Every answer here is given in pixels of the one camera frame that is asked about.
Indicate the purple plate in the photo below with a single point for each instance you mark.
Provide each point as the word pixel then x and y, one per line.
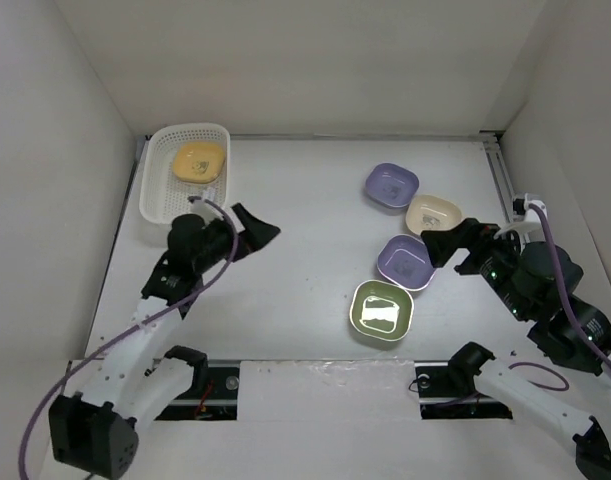
pixel 390 187
pixel 404 260

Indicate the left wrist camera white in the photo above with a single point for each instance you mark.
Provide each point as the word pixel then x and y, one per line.
pixel 205 197

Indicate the purple plate front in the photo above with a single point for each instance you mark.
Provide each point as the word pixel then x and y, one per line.
pixel 404 260

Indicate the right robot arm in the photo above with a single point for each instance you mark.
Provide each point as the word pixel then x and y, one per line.
pixel 577 339

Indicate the green plate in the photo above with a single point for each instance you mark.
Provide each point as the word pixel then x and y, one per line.
pixel 381 311

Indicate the cream plate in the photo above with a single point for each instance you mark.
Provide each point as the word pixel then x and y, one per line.
pixel 428 212

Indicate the aluminium rail right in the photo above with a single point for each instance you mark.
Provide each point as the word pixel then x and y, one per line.
pixel 502 181

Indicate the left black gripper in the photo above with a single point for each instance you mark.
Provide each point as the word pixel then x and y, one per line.
pixel 256 233

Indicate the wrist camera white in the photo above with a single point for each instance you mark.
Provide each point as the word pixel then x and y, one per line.
pixel 525 218
pixel 205 197

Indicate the white perforated plastic bin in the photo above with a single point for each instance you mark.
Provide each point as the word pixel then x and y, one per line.
pixel 163 196

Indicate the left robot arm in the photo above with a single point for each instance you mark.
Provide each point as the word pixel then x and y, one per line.
pixel 97 428

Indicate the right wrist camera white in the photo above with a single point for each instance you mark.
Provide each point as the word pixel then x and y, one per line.
pixel 525 218

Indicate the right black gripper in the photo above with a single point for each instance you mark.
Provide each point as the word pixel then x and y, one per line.
pixel 470 233

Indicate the yellow plate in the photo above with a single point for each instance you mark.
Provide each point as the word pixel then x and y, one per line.
pixel 199 162

